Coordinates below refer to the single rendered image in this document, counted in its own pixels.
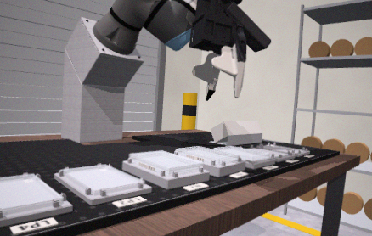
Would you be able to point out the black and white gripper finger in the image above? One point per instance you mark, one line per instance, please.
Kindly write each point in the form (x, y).
(232, 61)
(208, 73)

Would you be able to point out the black perforated work table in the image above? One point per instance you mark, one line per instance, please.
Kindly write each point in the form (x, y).
(46, 157)

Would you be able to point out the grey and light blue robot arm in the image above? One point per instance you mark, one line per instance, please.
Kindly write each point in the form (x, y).
(169, 21)

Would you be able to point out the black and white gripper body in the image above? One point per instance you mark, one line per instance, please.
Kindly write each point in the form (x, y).
(223, 28)

